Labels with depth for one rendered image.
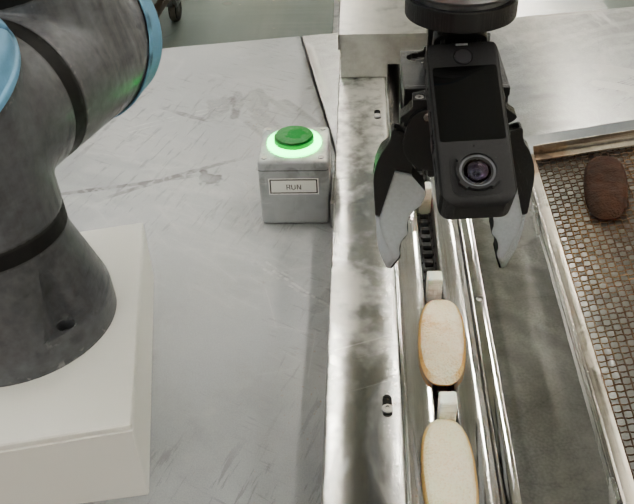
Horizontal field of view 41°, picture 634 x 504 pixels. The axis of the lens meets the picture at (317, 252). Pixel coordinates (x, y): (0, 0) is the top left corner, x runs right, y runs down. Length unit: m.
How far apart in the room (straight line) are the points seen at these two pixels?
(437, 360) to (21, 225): 0.32
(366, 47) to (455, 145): 0.54
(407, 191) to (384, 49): 0.47
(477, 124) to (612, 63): 0.72
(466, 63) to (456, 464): 0.27
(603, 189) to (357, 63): 0.39
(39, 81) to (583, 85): 0.75
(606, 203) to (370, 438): 0.31
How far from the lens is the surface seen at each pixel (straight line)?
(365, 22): 1.08
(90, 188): 0.99
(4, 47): 0.60
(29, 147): 0.61
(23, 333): 0.64
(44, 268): 0.64
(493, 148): 0.53
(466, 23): 0.54
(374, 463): 0.61
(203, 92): 1.15
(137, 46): 0.71
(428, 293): 0.74
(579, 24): 1.35
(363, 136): 0.95
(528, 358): 0.75
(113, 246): 0.78
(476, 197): 0.51
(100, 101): 0.67
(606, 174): 0.82
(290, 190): 0.86
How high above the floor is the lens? 1.34
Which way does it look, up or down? 38 degrees down
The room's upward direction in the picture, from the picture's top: 2 degrees counter-clockwise
